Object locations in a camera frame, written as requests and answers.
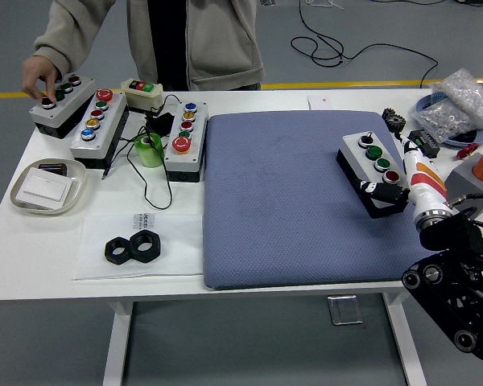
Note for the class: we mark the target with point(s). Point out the bubble wrap bag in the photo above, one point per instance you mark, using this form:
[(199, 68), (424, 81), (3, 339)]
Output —
[(467, 90)]

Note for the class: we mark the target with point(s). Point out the white table leg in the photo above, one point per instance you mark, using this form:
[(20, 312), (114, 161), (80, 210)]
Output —
[(116, 346), (406, 346)]

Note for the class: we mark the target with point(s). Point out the black module, green terminal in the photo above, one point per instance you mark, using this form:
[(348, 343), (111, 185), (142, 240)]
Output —
[(426, 142)]

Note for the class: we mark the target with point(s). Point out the small black hex nut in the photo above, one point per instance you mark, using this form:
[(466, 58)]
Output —
[(110, 254)]

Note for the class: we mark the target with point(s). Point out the black power adapter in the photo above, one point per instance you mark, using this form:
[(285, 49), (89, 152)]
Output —
[(161, 122)]

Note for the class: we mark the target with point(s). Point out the white shallow dish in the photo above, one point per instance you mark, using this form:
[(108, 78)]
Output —
[(78, 175)]

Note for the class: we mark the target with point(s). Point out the metal bracket under table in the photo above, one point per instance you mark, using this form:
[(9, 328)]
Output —
[(345, 309)]

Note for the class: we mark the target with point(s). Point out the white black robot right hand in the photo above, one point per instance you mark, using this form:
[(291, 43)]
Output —
[(422, 189)]

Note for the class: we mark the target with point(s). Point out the small red clip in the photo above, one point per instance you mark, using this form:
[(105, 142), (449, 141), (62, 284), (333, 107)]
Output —
[(466, 151)]

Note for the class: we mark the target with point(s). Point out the four-button control box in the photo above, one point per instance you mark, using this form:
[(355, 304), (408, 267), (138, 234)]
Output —
[(354, 150), (76, 94)]

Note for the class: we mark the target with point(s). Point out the cream two-button switch box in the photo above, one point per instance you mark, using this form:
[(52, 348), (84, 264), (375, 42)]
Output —
[(145, 96)]

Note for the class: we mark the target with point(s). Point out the green tape roll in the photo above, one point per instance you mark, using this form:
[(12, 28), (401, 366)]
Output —
[(147, 154)]

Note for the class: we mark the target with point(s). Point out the clear plastic bag sheet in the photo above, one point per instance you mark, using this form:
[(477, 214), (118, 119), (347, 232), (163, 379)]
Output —
[(177, 249)]

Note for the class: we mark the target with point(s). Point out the large black hex nut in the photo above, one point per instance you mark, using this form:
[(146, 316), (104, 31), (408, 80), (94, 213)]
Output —
[(155, 251)]

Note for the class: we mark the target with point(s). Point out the black gear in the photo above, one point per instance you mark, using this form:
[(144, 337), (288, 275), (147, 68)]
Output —
[(394, 120)]

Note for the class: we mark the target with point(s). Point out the blue-grey textured mat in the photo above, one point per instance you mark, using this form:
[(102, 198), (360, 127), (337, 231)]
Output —
[(286, 181)]

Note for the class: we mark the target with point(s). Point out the person's right forearm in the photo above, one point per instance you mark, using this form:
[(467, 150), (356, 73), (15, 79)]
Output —
[(68, 32)]

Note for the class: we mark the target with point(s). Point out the white wall switch plate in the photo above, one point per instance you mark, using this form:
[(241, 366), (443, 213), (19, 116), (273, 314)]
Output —
[(44, 187)]

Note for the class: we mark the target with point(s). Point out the grey block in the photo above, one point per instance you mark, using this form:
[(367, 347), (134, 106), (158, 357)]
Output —
[(463, 181)]

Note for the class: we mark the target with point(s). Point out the person's right hand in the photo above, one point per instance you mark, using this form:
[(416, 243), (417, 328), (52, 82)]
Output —
[(38, 74)]

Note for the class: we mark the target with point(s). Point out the five-button box, blue button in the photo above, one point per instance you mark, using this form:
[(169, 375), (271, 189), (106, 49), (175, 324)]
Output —
[(198, 132), (109, 120)]

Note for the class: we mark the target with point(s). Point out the person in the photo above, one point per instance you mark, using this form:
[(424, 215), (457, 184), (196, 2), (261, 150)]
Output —
[(217, 40)]

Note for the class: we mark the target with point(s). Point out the white card, red mark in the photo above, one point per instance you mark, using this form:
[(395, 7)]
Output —
[(318, 102)]

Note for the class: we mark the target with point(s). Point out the dark brown small block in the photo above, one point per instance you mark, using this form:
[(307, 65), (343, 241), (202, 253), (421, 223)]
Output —
[(54, 168)]

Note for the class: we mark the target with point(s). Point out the bag of metal washers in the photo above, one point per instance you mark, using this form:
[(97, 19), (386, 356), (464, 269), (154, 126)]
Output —
[(442, 118)]

